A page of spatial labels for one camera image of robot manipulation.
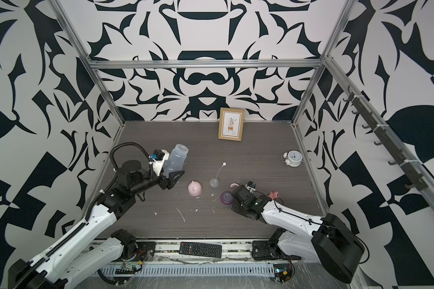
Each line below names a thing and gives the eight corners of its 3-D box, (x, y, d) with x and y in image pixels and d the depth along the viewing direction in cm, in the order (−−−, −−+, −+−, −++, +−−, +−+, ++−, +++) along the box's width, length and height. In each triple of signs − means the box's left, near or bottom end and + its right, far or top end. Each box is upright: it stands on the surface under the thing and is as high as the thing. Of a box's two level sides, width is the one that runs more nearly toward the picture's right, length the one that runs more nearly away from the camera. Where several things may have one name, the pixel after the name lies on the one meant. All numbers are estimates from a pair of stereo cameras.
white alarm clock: (283, 167, 101) (285, 162, 97) (280, 154, 106) (282, 150, 103) (301, 167, 101) (305, 162, 97) (297, 154, 106) (300, 150, 103)
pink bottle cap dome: (187, 194, 91) (186, 191, 88) (191, 183, 95) (190, 179, 92) (198, 197, 90) (198, 194, 87) (202, 186, 94) (202, 182, 91)
